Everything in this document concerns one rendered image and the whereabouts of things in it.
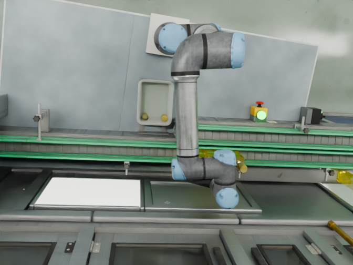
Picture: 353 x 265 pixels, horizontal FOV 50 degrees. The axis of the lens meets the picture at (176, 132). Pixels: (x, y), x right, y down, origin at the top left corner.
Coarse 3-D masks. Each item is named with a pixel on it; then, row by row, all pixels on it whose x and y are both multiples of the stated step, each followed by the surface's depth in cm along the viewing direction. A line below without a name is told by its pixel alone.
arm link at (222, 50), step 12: (192, 24) 161; (204, 24) 158; (216, 24) 161; (204, 36) 120; (216, 36) 120; (228, 36) 120; (240, 36) 120; (204, 48) 118; (216, 48) 119; (228, 48) 119; (240, 48) 119; (204, 60) 120; (216, 60) 120; (228, 60) 120; (240, 60) 121
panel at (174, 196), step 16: (144, 192) 161; (160, 192) 164; (176, 192) 165; (192, 192) 167; (208, 192) 168; (240, 192) 172; (32, 208) 141; (48, 208) 142; (64, 208) 142; (80, 208) 143; (96, 208) 144; (112, 208) 144; (128, 208) 145; (144, 208) 148; (160, 208) 146; (176, 208) 147; (192, 208) 148; (208, 208) 149; (240, 208) 151; (256, 208) 152
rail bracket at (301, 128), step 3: (303, 117) 182; (303, 120) 182; (303, 123) 183; (294, 126) 190; (297, 126) 188; (300, 126) 183; (303, 126) 183; (300, 129) 183; (303, 129) 180; (306, 129) 178; (306, 132) 179
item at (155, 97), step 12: (144, 84) 190; (156, 84) 191; (168, 84) 191; (144, 96) 192; (156, 96) 192; (168, 96) 192; (144, 108) 193; (156, 108) 193; (168, 108) 192; (156, 120) 192; (168, 120) 190
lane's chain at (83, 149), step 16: (0, 144) 178; (16, 144) 179; (32, 144) 180; (48, 144) 181; (64, 144) 181; (80, 144) 182; (288, 160) 195; (304, 160) 196; (320, 160) 197; (336, 160) 197
